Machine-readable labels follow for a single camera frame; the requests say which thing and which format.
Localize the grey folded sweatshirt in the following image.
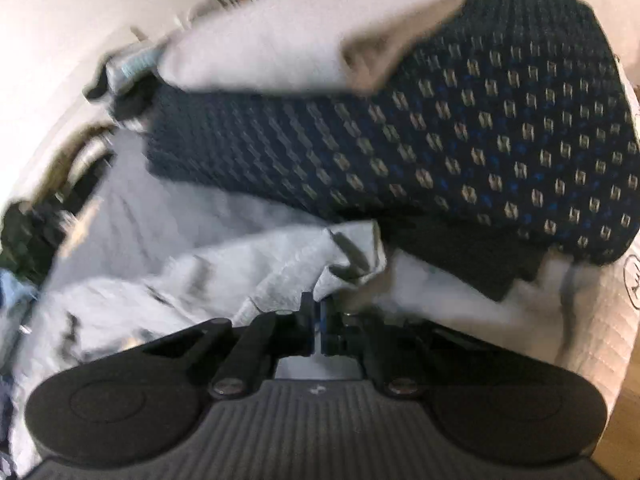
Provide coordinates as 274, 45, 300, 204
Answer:
159, 0, 494, 97

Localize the light blue checked towel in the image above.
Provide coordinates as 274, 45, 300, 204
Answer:
119, 44, 162, 77

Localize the dark green garment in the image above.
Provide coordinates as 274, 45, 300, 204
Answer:
0, 200, 57, 277

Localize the thick navy dotted folded garment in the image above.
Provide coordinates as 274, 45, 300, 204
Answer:
145, 0, 640, 267

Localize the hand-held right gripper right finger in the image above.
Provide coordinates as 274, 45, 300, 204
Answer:
320, 294, 501, 402

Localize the light blue garment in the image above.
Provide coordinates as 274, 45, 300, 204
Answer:
0, 270, 37, 307

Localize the grey quilt with fish prints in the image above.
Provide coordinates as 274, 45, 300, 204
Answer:
45, 130, 326, 311

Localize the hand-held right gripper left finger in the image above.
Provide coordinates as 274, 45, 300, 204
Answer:
142, 292, 318, 402

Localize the thin navy dotted folded garment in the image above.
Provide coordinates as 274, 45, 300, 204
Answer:
385, 217, 544, 304

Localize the light grey long-sleeve shirt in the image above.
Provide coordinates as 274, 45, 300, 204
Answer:
10, 220, 389, 466

